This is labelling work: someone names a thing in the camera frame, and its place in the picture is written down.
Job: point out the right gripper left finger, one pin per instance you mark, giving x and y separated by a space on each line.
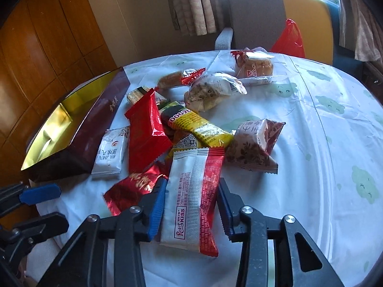
83 259

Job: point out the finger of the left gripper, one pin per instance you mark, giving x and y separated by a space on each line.
19 242
15 196

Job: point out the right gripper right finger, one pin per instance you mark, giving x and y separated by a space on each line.
298 260

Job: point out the red gold lettered packet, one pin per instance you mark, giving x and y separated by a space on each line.
130 190

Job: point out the small white snack packet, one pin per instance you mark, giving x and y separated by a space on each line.
111 152

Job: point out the white red Kiss snack bar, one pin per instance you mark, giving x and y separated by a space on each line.
190 200

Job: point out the floral maroon white snack packet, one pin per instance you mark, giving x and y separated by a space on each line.
253 144

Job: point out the shiny red snack packet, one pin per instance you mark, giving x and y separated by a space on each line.
147 139

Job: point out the cracker pack green trim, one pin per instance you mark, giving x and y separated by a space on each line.
136 94

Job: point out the yellow green snack bar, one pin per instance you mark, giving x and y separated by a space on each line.
181 118

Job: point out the clear bag nut pastry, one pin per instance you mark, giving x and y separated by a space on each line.
211 89

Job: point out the round bread clear bag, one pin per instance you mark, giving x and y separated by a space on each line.
255 68

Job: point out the brown roll red-end wrapper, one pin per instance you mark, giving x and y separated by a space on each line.
180 78

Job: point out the maroon gold gift box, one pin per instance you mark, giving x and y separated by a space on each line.
66 144

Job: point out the wooden wardrobe panels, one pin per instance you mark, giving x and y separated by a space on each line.
48 48

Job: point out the red plastic bag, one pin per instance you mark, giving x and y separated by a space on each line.
290 41

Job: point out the beige patterned curtain right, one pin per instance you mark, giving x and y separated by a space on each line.
360 31

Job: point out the beige patterned curtain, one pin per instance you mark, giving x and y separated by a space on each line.
197 17
360 31

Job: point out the grey yellow armchair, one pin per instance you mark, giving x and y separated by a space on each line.
260 23

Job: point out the beige patterned curtain left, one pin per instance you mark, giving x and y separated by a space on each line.
197 17

